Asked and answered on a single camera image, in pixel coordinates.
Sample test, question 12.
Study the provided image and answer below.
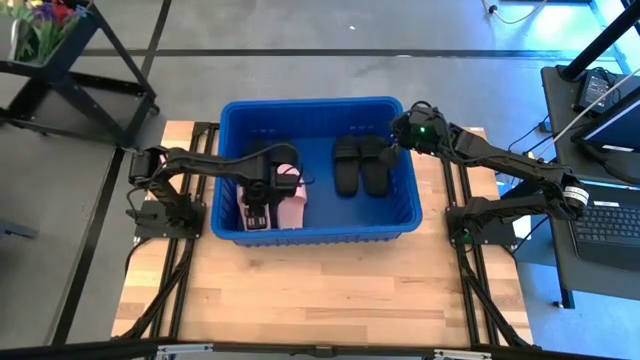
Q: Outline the black metal cart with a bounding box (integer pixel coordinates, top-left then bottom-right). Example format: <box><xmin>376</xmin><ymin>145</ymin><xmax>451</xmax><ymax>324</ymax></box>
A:
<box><xmin>0</xmin><ymin>0</ymin><xmax>161</xmax><ymax>150</ymax></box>

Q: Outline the blue plastic bin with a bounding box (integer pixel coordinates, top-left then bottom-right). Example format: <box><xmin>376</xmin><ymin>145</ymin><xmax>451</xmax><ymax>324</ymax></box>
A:
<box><xmin>209</xmin><ymin>95</ymin><xmax>424</xmax><ymax>248</ymax></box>

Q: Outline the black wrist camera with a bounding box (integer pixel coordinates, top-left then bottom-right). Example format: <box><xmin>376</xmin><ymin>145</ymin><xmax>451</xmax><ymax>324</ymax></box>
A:
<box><xmin>277</xmin><ymin>172</ymin><xmax>303</xmax><ymax>199</ymax></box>

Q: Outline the black power adapter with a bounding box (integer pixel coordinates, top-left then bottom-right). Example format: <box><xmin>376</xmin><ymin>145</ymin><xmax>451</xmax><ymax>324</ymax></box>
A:
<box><xmin>574</xmin><ymin>68</ymin><xmax>612</xmax><ymax>114</ymax></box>

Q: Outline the white cable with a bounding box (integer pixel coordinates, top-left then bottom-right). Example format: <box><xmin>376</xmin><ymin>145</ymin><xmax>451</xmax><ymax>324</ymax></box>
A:
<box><xmin>549</xmin><ymin>67</ymin><xmax>640</xmax><ymax>146</ymax></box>

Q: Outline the artificial flower bunch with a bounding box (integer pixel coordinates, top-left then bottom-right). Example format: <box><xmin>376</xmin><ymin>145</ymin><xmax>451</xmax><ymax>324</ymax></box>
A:
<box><xmin>0</xmin><ymin>0</ymin><xmax>84</xmax><ymax>64</ymax></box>

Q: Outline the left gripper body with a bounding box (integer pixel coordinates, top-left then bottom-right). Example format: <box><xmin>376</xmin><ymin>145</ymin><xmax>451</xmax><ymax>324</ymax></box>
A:
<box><xmin>242</xmin><ymin>167</ymin><xmax>281</xmax><ymax>216</ymax></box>

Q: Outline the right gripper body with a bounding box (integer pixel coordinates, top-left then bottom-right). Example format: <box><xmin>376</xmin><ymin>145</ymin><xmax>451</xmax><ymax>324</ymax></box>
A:
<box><xmin>392</xmin><ymin>102</ymin><xmax>451</xmax><ymax>156</ymax></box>

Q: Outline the floor cable with plug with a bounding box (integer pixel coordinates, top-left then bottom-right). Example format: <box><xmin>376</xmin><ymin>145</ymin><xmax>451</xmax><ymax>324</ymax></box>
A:
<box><xmin>480</xmin><ymin>0</ymin><xmax>549</xmax><ymax>26</ymax></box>

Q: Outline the black monitor stand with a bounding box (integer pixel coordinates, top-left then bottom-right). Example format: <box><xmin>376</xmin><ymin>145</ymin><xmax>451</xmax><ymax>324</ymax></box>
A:
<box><xmin>592</xmin><ymin>144</ymin><xmax>640</xmax><ymax>186</ymax></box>

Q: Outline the silver frame bracket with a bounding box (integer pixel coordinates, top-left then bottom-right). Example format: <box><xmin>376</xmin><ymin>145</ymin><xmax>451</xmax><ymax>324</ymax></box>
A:
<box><xmin>433</xmin><ymin>348</ymin><xmax>494</xmax><ymax>360</ymax></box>
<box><xmin>156</xmin><ymin>343</ymin><xmax>215</xmax><ymax>357</ymax></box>

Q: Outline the black monitor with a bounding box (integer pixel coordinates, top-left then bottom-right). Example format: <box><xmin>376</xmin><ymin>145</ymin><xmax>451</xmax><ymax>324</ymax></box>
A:
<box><xmin>572</xmin><ymin>87</ymin><xmax>640</xmax><ymax>154</ymax></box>

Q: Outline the dark grey desk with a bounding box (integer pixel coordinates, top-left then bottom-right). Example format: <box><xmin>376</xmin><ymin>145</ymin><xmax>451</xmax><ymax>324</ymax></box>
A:
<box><xmin>540</xmin><ymin>64</ymin><xmax>640</xmax><ymax>309</ymax></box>

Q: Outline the black laptop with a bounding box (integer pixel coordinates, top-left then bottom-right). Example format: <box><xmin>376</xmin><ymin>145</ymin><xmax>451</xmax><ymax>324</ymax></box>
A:
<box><xmin>569</xmin><ymin>182</ymin><xmax>640</xmax><ymax>274</ymax></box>

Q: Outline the pink slide sandal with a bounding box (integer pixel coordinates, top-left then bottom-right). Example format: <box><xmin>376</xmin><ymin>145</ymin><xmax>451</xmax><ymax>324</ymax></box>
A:
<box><xmin>235</xmin><ymin>182</ymin><xmax>274</xmax><ymax>232</ymax></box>
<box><xmin>273</xmin><ymin>163</ymin><xmax>307</xmax><ymax>231</ymax></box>

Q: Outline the black vertical post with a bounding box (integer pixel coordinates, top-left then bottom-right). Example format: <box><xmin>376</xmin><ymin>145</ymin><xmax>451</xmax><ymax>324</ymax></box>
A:
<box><xmin>560</xmin><ymin>0</ymin><xmax>640</xmax><ymax>82</ymax></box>

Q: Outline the grey floor object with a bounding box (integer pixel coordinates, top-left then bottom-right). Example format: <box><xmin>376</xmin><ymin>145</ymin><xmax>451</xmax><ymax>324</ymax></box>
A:
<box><xmin>0</xmin><ymin>218</ymin><xmax>40</xmax><ymax>240</ymax></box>

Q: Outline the black table frame bar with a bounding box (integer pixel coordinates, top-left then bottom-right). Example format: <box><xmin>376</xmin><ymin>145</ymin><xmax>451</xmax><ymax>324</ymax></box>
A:
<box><xmin>0</xmin><ymin>338</ymin><xmax>640</xmax><ymax>360</ymax></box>

